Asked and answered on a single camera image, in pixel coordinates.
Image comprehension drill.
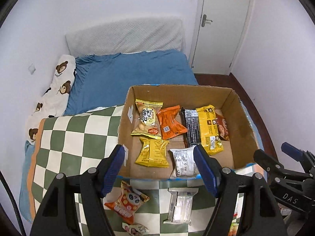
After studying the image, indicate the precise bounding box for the brown red snack packet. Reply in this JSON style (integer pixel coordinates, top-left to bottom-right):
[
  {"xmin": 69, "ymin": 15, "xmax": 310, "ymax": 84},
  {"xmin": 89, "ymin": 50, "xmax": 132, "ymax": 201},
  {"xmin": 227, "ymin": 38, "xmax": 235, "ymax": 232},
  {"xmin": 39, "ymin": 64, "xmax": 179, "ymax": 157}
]
[{"xmin": 216, "ymin": 113, "xmax": 230, "ymax": 141}]

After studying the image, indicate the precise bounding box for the orange snack packet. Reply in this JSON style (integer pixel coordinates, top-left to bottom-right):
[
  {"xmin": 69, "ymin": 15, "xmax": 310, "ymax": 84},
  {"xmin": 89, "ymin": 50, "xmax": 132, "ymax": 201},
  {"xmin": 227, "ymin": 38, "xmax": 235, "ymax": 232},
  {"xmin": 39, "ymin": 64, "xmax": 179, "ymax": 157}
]
[{"xmin": 157, "ymin": 105, "xmax": 187, "ymax": 140}]

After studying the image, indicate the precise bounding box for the green white checkered mat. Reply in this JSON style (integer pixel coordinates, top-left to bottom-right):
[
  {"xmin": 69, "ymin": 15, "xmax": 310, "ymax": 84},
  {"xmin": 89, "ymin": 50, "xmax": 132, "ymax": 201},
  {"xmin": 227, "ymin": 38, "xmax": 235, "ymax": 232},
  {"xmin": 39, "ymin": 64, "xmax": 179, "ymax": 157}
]
[{"xmin": 19, "ymin": 105, "xmax": 215, "ymax": 235}]

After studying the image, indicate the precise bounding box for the bear print pillow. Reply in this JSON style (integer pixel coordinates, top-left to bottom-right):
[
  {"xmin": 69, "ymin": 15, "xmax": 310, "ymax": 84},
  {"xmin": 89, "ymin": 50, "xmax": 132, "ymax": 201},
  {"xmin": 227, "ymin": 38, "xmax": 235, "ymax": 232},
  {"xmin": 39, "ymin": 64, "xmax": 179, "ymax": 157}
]
[{"xmin": 26, "ymin": 55, "xmax": 76, "ymax": 145}]

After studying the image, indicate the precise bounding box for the black snack packet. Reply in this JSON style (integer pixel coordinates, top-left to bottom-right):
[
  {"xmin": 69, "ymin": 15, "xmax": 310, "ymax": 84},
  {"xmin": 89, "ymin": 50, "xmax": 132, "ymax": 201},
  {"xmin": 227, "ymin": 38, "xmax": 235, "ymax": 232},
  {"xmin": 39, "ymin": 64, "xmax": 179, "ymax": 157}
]
[{"xmin": 181, "ymin": 108, "xmax": 201, "ymax": 147}]

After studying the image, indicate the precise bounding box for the cardboard box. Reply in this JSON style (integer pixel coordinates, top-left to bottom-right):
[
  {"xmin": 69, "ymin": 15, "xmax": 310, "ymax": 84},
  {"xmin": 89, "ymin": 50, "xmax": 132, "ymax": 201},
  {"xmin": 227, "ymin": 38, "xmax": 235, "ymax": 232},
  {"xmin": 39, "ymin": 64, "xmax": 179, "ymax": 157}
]
[{"xmin": 118, "ymin": 85, "xmax": 258, "ymax": 180}]

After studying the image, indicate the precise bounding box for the small pale snack packet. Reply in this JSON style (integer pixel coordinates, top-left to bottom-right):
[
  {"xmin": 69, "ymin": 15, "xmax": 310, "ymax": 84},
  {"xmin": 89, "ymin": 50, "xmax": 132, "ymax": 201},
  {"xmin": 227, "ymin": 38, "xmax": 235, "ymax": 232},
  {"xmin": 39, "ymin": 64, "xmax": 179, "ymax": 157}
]
[{"xmin": 122, "ymin": 223, "xmax": 149, "ymax": 236}]

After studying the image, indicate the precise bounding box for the white wall socket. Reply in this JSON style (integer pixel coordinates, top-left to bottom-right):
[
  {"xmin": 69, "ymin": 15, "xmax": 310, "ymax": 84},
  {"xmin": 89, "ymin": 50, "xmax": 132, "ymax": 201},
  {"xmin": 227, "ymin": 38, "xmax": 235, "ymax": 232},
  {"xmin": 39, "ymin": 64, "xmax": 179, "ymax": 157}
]
[{"xmin": 28, "ymin": 63, "xmax": 36, "ymax": 75}]

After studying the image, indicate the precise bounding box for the yellow small snack packet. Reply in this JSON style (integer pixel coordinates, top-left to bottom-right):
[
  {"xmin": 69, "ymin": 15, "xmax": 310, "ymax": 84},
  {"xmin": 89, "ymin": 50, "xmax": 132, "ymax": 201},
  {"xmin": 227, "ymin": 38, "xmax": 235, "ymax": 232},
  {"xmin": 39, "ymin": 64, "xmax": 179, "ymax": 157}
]
[{"xmin": 135, "ymin": 137, "xmax": 169, "ymax": 168}]

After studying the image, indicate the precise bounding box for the blue bed sheet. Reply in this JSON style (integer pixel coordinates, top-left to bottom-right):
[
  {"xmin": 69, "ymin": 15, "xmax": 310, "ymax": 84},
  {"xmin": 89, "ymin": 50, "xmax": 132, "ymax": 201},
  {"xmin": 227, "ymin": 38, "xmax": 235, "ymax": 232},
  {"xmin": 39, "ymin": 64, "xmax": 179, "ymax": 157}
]
[{"xmin": 65, "ymin": 50, "xmax": 197, "ymax": 115}]

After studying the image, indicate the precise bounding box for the white snack packet in box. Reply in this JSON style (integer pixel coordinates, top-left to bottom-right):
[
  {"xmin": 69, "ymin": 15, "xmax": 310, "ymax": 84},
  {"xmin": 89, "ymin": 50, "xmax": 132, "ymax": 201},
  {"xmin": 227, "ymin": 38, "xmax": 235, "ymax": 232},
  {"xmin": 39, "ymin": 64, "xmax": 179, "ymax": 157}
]
[{"xmin": 170, "ymin": 146, "xmax": 199, "ymax": 178}]

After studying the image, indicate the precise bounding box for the yellow clear cookie packet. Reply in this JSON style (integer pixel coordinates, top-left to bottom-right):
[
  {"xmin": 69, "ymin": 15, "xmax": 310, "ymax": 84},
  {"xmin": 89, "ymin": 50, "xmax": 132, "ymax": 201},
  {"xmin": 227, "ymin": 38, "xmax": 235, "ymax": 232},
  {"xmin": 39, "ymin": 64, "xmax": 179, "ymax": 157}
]
[{"xmin": 131, "ymin": 99, "xmax": 163, "ymax": 140}]

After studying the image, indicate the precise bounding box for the panda orange snack bag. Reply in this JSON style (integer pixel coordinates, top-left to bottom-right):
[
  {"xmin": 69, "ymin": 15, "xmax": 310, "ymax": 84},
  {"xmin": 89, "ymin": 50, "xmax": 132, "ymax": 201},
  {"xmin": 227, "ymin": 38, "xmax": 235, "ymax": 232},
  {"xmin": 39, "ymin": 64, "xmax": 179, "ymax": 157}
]
[{"xmin": 104, "ymin": 181, "xmax": 150, "ymax": 224}]

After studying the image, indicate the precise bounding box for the silver door handle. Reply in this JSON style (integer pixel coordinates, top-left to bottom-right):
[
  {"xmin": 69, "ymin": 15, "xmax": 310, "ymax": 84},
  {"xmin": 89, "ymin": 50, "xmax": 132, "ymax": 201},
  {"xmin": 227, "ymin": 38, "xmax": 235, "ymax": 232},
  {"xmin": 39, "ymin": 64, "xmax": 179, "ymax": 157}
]
[{"xmin": 201, "ymin": 14, "xmax": 213, "ymax": 27}]

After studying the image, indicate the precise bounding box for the white padded headboard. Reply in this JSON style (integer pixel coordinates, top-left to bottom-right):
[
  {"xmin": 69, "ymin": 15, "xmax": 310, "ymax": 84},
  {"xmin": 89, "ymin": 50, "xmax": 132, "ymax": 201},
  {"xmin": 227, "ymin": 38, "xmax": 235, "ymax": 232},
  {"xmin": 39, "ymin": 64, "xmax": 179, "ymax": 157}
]
[{"xmin": 65, "ymin": 17, "xmax": 185, "ymax": 57}]

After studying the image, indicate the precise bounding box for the black cable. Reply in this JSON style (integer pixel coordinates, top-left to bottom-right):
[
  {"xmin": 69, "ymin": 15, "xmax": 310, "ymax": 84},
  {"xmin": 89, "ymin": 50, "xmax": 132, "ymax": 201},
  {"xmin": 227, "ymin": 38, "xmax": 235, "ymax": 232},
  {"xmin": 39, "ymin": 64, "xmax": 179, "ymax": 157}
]
[{"xmin": 0, "ymin": 170, "xmax": 27, "ymax": 236}]

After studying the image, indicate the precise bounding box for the yellow long snack packet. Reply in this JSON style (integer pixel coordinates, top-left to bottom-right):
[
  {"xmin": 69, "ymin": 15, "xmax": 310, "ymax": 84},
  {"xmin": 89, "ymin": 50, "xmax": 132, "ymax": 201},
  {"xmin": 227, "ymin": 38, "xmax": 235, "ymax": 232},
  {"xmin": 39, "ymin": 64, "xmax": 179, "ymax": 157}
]
[{"xmin": 196, "ymin": 105, "xmax": 224, "ymax": 156}]

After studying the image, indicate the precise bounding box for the silver white wafer packet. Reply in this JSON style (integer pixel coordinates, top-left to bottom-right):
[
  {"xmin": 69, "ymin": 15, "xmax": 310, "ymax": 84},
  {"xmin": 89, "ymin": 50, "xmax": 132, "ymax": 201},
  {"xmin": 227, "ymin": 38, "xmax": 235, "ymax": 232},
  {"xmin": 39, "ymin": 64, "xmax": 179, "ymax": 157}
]
[{"xmin": 163, "ymin": 188, "xmax": 199, "ymax": 225}]

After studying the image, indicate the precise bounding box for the white door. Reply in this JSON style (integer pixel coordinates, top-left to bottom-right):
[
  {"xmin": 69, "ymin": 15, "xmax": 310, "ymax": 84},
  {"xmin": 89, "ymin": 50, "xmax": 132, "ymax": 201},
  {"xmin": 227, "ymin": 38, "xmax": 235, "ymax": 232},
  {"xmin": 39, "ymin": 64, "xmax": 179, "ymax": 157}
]
[{"xmin": 192, "ymin": 0, "xmax": 250, "ymax": 75}]

